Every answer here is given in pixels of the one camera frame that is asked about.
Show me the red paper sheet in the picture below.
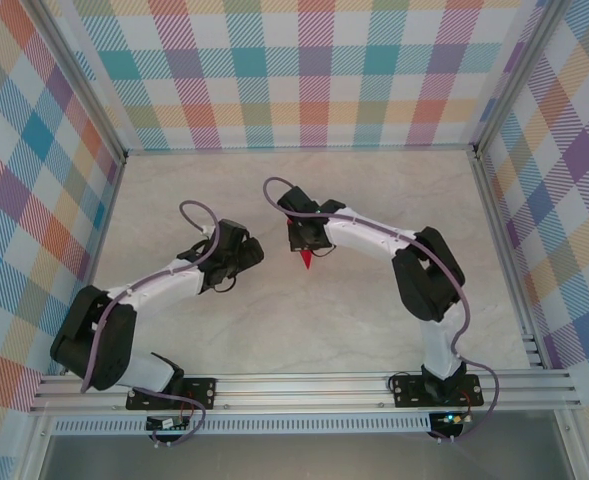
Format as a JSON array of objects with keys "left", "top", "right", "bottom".
[{"left": 285, "top": 215, "right": 316, "bottom": 271}]

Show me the grey metal sheet panel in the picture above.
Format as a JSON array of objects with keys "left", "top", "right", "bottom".
[{"left": 38, "top": 433, "right": 575, "bottom": 480}]

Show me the left small black circuit board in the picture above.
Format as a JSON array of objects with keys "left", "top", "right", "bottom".
[{"left": 145, "top": 415, "right": 191, "bottom": 431}]

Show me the small black circuit board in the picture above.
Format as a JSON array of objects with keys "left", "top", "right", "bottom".
[
  {"left": 431, "top": 410, "right": 468, "bottom": 429},
  {"left": 145, "top": 415, "right": 191, "bottom": 431}
]

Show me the right small black circuit board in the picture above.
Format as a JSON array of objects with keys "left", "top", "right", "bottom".
[{"left": 431, "top": 410, "right": 468, "bottom": 429}]

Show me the thin aluminium wall rail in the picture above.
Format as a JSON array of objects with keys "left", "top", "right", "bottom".
[{"left": 123, "top": 144, "right": 480, "bottom": 157}]

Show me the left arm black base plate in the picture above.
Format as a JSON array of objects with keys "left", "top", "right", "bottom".
[{"left": 125, "top": 377, "right": 219, "bottom": 412}]

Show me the long aluminium mounting rail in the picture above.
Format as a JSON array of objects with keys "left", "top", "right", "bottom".
[{"left": 27, "top": 368, "right": 583, "bottom": 415}]

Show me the slotted grey cable duct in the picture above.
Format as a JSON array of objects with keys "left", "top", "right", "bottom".
[{"left": 52, "top": 416, "right": 433, "bottom": 435}]

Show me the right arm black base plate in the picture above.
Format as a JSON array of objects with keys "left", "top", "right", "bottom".
[{"left": 390, "top": 372, "right": 485, "bottom": 409}]

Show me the aluminium table side rail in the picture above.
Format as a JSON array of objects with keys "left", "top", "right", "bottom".
[{"left": 471, "top": 149, "right": 548, "bottom": 371}]

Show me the aluminium frame post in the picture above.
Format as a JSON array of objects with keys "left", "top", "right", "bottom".
[
  {"left": 473, "top": 0, "right": 560, "bottom": 159},
  {"left": 32, "top": 0, "right": 129, "bottom": 164}
]

